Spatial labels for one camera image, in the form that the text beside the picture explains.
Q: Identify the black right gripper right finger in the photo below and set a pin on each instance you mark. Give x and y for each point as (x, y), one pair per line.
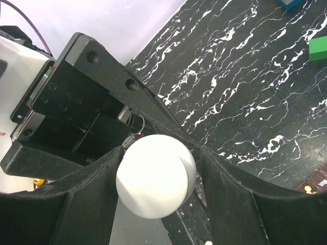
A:
(244, 209)

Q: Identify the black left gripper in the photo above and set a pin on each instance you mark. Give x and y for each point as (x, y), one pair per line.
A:
(78, 104)

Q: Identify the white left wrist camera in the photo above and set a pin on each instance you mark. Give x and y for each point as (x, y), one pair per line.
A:
(19, 68)

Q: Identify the green toy brick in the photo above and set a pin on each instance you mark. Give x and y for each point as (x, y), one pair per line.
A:
(318, 48)

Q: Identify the light blue toy brick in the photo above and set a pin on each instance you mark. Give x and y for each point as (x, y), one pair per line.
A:
(289, 4)

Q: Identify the brown weekly pill organizer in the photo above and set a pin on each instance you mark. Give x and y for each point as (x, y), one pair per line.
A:
(315, 183)

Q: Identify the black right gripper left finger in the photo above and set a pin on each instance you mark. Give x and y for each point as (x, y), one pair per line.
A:
(77, 209)

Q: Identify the white pill bottle blue label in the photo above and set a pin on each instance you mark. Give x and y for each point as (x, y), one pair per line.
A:
(156, 176)

